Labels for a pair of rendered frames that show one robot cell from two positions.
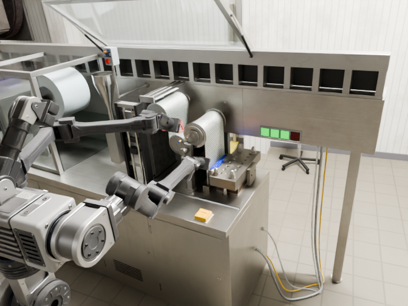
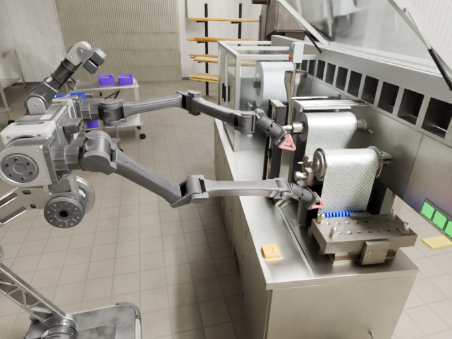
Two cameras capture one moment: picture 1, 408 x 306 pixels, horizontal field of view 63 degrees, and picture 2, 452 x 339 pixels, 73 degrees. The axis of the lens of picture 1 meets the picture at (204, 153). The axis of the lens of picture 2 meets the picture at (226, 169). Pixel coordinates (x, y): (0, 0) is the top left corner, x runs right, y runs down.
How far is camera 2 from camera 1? 92 cm
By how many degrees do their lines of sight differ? 46
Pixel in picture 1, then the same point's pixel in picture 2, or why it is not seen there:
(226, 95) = (402, 137)
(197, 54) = (391, 72)
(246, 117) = (413, 177)
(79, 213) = (34, 142)
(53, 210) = (23, 130)
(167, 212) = (251, 227)
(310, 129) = not seen: outside the picture
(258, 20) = not seen: outside the picture
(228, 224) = (280, 278)
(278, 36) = not seen: outside the picture
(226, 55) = (420, 80)
